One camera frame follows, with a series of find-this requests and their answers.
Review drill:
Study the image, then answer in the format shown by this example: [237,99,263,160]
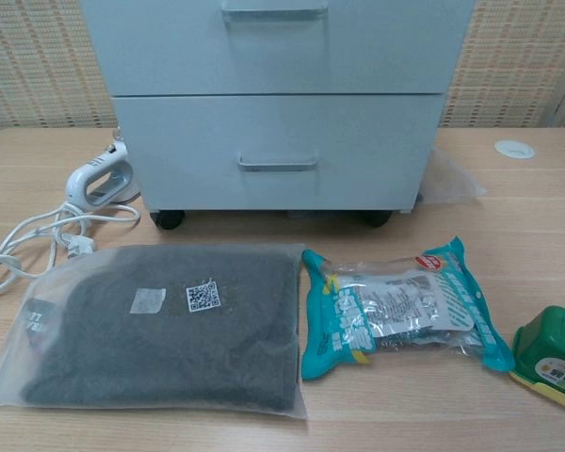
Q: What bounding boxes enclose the white round table grommet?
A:
[493,138,537,159]

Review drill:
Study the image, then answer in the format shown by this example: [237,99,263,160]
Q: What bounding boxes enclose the teal plastic packaged item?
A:
[299,235,517,381]

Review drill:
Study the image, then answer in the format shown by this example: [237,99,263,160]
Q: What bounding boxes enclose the white power cable with plug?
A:
[0,200,142,301]

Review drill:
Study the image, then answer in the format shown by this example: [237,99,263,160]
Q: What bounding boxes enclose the white three-drawer cabinet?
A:
[78,0,479,218]

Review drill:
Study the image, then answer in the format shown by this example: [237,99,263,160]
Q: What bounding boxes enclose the white handheld steam iron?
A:
[64,136,134,211]

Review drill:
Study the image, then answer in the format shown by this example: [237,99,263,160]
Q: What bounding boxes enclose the gray cloth in frosted bag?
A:
[0,242,310,423]

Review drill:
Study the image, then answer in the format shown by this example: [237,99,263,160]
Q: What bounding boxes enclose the green box with yellow base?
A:
[508,304,565,407]

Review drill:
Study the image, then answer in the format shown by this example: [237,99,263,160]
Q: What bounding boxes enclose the black caster wheel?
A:
[360,210,393,229]
[149,210,187,231]

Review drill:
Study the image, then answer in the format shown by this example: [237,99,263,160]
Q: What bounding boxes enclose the clear plastic bag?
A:
[421,144,489,206]

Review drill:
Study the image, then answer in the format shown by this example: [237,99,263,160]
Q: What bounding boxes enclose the white cabinet drawer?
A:
[78,0,479,98]
[110,92,447,211]

